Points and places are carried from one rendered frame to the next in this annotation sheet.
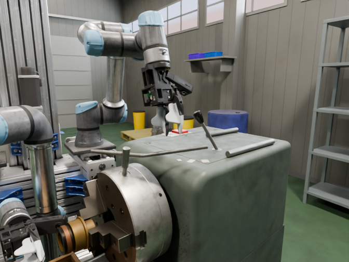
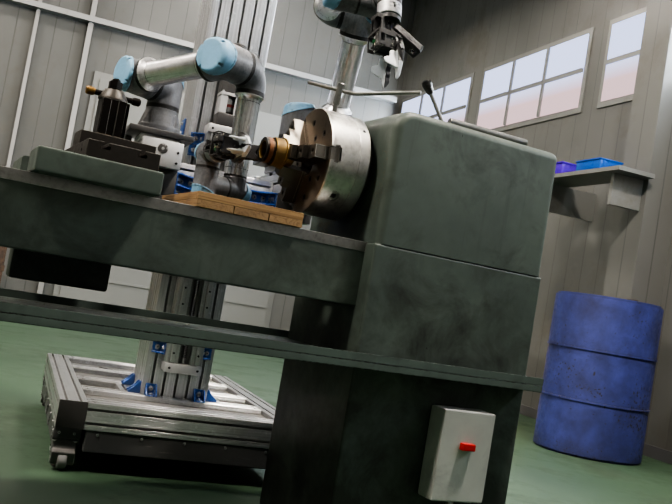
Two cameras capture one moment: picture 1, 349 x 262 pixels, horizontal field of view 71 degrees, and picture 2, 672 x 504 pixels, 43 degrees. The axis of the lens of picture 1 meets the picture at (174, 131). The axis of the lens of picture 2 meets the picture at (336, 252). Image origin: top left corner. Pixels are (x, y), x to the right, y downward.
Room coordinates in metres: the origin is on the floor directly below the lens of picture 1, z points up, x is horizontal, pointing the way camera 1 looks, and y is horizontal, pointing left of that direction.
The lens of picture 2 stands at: (-1.69, -0.56, 0.69)
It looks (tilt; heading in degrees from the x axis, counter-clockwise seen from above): 3 degrees up; 15
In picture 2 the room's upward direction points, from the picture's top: 10 degrees clockwise
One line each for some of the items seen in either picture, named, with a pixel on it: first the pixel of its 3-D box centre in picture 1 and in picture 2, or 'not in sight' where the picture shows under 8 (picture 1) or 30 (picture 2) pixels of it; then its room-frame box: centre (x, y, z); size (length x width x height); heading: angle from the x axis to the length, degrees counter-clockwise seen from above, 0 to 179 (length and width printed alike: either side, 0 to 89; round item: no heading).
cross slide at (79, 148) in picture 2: not in sight; (105, 161); (0.32, 0.64, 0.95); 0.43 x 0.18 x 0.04; 41
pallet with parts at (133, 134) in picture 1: (147, 132); not in sight; (6.08, 0.70, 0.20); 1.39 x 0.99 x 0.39; 35
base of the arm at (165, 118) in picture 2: not in sight; (160, 120); (1.03, 0.88, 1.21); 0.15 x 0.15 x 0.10
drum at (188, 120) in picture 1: (183, 133); not in sight; (5.26, -0.20, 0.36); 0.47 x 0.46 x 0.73; 35
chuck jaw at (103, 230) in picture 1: (115, 236); (313, 153); (0.60, 0.16, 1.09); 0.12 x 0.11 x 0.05; 41
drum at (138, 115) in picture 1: (139, 120); not in sight; (7.40, 1.08, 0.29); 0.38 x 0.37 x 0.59; 126
